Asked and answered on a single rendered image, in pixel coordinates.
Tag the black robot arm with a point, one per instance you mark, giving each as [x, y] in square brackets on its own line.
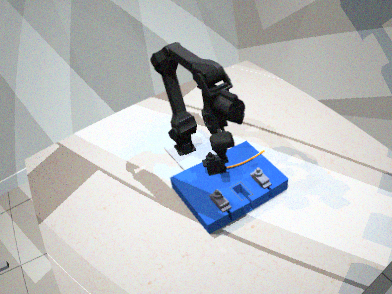
[205, 73]

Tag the blue flat deck plate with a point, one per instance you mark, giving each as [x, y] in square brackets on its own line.
[220, 199]

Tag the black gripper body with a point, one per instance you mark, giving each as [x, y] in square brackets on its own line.
[215, 120]

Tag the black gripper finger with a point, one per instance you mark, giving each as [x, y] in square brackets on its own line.
[222, 153]
[211, 130]

